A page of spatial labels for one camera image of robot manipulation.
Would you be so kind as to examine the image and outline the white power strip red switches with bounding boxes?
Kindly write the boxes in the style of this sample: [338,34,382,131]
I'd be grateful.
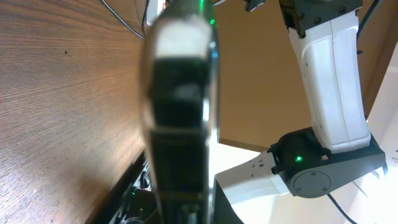
[146,0,165,26]

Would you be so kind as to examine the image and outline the black phone charger cable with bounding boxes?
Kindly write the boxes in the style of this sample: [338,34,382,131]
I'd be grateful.
[99,0,147,40]

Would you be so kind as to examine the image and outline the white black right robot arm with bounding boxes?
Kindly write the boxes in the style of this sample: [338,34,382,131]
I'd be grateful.
[215,0,387,204]

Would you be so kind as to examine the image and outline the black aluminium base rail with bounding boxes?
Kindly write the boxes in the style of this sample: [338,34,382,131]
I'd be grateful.
[86,153,157,223]

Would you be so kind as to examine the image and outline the black smartphone silver frame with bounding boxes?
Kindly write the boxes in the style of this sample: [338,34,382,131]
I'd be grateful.
[139,0,220,223]

